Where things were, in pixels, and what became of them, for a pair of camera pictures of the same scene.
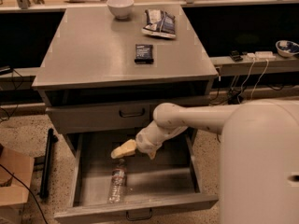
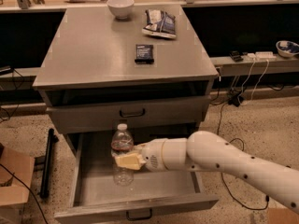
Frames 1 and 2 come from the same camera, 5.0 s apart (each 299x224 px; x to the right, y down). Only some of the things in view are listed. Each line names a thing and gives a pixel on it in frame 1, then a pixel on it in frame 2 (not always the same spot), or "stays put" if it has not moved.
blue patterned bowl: x=287 y=48 stays put
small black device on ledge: x=235 y=56 stays put
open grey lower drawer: x=171 y=180 stays put
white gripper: x=145 y=143 to x=152 y=154
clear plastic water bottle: x=118 y=189 to x=121 y=144
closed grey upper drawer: x=107 y=116 stays put
